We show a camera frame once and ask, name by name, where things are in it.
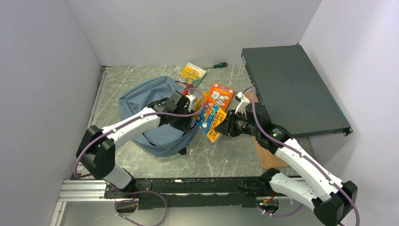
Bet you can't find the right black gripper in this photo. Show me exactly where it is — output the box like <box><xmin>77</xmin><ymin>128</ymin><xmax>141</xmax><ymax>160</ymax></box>
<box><xmin>215</xmin><ymin>109</ymin><xmax>259</xmax><ymax>137</ymax></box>

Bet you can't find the blue yellow children's book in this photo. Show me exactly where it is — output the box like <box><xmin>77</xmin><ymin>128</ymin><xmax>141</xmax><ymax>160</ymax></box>
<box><xmin>194</xmin><ymin>92</ymin><xmax>227</xmax><ymax>143</ymax></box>

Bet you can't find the orange children's book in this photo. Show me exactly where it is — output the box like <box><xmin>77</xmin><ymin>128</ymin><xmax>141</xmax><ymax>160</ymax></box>
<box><xmin>208</xmin><ymin>82</ymin><xmax>235</xmax><ymax>112</ymax></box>

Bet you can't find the blue grey backpack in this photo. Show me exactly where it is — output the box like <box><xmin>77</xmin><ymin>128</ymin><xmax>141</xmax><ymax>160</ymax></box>
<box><xmin>119</xmin><ymin>76</ymin><xmax>198</xmax><ymax>157</ymax></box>

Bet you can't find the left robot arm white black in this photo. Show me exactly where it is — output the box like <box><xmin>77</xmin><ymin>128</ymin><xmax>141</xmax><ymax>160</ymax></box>
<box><xmin>74</xmin><ymin>91</ymin><xmax>197</xmax><ymax>198</ymax></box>

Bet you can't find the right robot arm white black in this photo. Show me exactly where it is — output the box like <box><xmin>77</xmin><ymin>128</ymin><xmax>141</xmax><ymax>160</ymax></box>
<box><xmin>215</xmin><ymin>103</ymin><xmax>359</xmax><ymax>226</ymax></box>

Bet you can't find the yellow small book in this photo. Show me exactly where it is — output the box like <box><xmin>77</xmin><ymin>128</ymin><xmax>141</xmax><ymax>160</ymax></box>
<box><xmin>175</xmin><ymin>63</ymin><xmax>207</xmax><ymax>88</ymax></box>

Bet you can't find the brown wooden board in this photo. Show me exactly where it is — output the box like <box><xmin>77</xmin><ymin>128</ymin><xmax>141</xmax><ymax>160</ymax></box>
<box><xmin>244</xmin><ymin>92</ymin><xmax>290</xmax><ymax>170</ymax></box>

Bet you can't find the dark rack server box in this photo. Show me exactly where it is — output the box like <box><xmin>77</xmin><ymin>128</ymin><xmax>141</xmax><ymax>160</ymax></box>
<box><xmin>241</xmin><ymin>44</ymin><xmax>353</xmax><ymax>138</ymax></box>

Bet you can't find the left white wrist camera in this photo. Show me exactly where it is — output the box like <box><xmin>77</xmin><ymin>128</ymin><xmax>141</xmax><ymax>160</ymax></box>
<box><xmin>183</xmin><ymin>90</ymin><xmax>197</xmax><ymax>111</ymax></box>

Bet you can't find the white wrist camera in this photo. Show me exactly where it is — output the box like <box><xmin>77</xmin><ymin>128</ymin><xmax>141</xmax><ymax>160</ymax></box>
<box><xmin>183</xmin><ymin>90</ymin><xmax>197</xmax><ymax>111</ymax></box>
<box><xmin>234</xmin><ymin>92</ymin><xmax>250</xmax><ymax>116</ymax></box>

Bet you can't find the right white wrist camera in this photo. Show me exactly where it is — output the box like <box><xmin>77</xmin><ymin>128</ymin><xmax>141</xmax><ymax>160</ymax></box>
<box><xmin>234</xmin><ymin>92</ymin><xmax>250</xmax><ymax>116</ymax></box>

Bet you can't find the green handled screwdriver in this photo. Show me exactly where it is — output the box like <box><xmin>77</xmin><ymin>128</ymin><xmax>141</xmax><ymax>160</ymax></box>
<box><xmin>203</xmin><ymin>62</ymin><xmax>228</xmax><ymax>70</ymax></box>

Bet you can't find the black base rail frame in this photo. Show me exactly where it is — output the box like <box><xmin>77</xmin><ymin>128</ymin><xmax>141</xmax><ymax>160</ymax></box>
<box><xmin>59</xmin><ymin>176</ymin><xmax>331</xmax><ymax>210</ymax></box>

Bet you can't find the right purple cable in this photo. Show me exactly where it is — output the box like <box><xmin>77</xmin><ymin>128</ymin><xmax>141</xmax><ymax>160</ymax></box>
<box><xmin>241</xmin><ymin>86</ymin><xmax>361</xmax><ymax>226</ymax></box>

